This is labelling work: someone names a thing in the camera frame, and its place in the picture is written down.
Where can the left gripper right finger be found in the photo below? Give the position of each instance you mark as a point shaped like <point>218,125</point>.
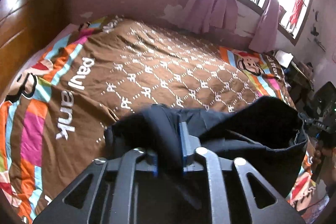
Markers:
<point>188,145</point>

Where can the black trousers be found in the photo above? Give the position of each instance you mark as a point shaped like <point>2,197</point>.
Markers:
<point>268,134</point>

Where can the left purple curtain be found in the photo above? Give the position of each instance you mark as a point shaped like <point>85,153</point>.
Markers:
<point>199,16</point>

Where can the person's right hand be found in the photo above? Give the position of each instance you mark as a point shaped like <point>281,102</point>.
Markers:
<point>323,166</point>

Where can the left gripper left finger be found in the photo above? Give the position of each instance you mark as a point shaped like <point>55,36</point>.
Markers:
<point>152,163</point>

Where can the wooden headboard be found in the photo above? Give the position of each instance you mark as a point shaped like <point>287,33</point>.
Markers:
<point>27,26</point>

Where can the colourful brown bedspread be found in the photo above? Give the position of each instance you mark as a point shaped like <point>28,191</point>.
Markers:
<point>59,104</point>

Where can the right purple curtain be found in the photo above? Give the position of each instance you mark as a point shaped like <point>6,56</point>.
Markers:
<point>264,38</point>

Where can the dark desk with clutter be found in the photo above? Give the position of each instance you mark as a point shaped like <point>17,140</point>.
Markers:
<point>316,103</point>

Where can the purple curtain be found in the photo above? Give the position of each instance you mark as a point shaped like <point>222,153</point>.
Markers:
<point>199,16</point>
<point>264,38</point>

